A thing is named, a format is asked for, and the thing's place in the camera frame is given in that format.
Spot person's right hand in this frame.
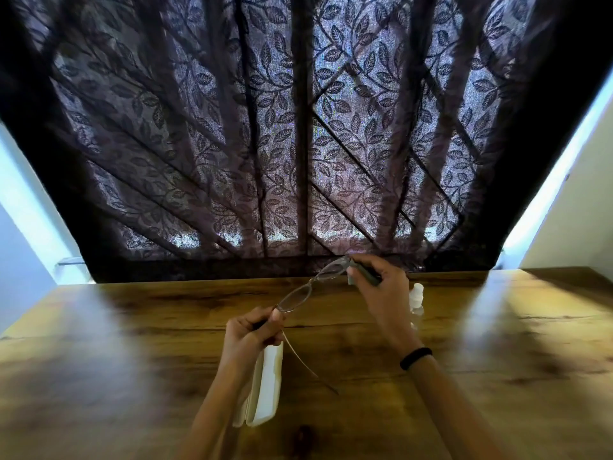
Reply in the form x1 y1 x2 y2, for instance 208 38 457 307
346 254 423 356

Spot person's left hand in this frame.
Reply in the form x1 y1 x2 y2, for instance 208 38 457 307
223 307 286 372

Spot dark green cleaning cloth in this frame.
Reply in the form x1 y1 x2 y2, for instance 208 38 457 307
347 261 383 287

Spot thin-framed eyeglasses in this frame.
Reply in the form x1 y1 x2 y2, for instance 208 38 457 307
274 256 352 395

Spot person's right forearm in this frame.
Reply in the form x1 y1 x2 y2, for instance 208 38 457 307
405 352 508 460

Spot person's left forearm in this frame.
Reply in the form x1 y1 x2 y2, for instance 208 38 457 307
176 364 261 460

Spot white eyeglass case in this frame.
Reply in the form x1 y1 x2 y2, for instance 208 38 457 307
233 342 284 428

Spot small clear spray bottle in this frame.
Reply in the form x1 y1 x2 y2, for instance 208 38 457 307
408 283 425 331

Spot black wristband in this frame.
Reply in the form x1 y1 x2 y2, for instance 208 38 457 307
399 348 433 371

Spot dark leaf-patterned curtain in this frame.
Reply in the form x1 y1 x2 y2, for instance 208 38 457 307
0 0 613 284

